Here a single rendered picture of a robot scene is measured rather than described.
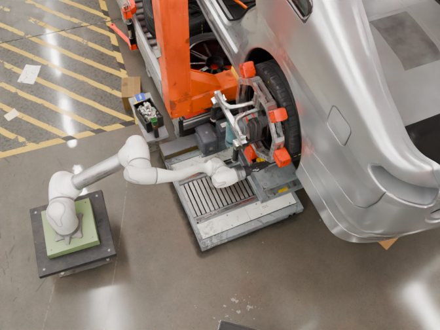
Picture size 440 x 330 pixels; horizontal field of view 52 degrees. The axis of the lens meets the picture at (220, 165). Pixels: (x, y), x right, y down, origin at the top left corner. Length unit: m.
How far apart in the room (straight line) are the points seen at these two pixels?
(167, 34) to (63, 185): 1.15
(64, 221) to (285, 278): 1.56
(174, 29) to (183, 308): 1.82
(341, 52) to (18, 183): 2.69
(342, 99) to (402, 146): 0.34
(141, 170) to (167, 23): 0.84
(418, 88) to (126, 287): 2.36
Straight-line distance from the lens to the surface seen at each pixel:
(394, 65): 3.18
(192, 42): 3.82
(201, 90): 3.20
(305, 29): 2.27
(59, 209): 2.93
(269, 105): 2.63
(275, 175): 3.42
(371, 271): 3.53
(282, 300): 3.31
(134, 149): 2.73
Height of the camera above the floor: 3.17
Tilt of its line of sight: 59 degrees down
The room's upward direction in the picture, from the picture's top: 3 degrees clockwise
